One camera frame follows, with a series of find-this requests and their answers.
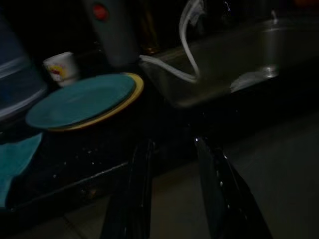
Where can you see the light blue plate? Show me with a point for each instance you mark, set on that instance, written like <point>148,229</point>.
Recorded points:
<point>79,102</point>

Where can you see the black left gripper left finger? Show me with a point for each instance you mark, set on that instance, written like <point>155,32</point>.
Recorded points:
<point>129,199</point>

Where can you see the stainless steel sink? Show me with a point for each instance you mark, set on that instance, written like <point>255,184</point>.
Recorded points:
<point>236,54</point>

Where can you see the white printed cup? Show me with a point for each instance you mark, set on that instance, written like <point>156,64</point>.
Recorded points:
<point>62,67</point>

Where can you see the yellow plate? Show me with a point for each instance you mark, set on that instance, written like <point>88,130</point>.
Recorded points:
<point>139,84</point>

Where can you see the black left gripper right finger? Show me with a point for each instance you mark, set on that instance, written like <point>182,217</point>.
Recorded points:
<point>224,199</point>

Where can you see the grey tumbler with red logo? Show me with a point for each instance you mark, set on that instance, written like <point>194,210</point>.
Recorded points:
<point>112,37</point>

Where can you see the light blue towel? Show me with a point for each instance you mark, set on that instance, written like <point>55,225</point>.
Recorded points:
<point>15,161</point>

